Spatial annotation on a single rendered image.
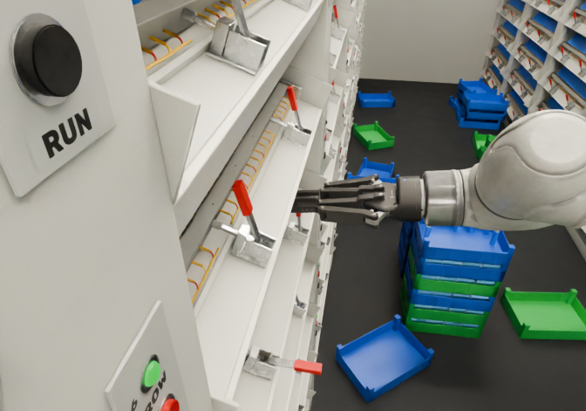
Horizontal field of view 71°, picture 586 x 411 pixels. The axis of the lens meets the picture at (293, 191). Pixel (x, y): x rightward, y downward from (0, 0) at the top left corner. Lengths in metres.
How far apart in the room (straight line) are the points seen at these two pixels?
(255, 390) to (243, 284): 0.20
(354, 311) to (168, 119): 1.72
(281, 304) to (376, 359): 1.10
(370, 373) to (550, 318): 0.84
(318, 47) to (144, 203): 0.63
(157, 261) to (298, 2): 0.46
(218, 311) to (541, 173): 0.35
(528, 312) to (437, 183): 1.47
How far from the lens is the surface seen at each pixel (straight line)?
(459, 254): 1.56
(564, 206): 0.53
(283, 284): 0.68
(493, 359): 1.86
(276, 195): 0.52
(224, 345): 0.37
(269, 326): 0.63
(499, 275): 1.65
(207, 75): 0.30
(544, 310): 2.13
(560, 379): 1.92
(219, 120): 0.25
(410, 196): 0.66
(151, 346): 0.18
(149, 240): 0.17
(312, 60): 0.77
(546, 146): 0.49
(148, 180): 0.16
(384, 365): 1.71
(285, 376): 0.82
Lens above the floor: 1.40
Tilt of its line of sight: 34 degrees down
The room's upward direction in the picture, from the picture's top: straight up
